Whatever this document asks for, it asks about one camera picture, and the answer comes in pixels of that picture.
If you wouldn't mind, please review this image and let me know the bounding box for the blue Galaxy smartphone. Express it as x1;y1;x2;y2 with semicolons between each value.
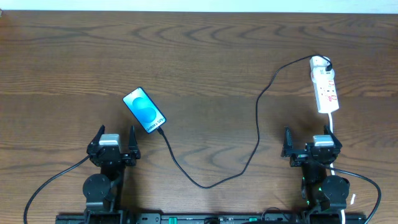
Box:
123;87;167;134

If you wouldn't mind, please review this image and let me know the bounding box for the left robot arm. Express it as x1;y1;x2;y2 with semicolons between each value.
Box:
83;126;141;223

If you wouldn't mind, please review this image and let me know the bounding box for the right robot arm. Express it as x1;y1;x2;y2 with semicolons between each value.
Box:
281;126;350;223

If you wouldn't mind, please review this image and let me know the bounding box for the white power strip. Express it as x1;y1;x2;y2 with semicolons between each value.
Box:
311;67;340;114

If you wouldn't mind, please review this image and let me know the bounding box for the black USB charging cable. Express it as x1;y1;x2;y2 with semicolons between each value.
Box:
156;54;333;190

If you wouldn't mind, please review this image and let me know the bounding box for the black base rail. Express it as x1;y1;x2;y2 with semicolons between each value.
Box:
55;212;368;224

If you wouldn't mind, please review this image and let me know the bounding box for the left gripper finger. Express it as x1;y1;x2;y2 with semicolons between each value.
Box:
128;126;141;156
87;125;105;152

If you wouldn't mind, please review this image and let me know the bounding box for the white USB charger plug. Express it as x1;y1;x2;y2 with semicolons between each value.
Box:
310;56;333;76

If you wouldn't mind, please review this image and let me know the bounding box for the small white paper scrap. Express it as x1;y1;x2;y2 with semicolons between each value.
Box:
350;194;356;205

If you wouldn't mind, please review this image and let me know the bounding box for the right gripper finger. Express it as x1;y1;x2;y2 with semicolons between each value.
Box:
323;125;342;149
282;126;294;153

